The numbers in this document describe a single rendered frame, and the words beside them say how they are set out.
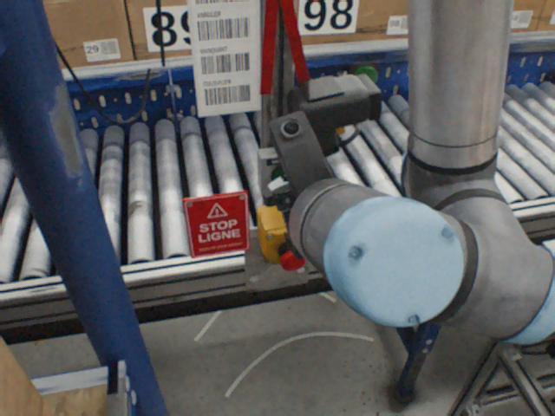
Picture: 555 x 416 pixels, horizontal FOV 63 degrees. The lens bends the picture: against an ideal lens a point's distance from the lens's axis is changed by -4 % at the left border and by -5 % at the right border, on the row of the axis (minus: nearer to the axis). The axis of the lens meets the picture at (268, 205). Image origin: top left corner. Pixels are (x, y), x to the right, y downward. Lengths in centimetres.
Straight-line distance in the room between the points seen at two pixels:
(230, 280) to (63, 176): 70
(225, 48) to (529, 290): 43
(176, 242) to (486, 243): 61
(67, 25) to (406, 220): 103
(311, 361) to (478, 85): 128
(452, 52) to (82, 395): 35
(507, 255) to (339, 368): 122
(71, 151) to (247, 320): 152
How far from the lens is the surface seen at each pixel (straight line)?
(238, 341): 163
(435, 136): 45
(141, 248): 88
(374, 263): 32
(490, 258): 39
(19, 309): 91
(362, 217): 33
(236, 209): 73
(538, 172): 121
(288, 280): 89
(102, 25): 123
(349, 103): 61
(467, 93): 43
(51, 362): 173
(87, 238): 20
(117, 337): 25
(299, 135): 53
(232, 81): 62
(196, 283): 86
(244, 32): 60
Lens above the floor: 136
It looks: 41 degrees down
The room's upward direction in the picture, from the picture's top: straight up
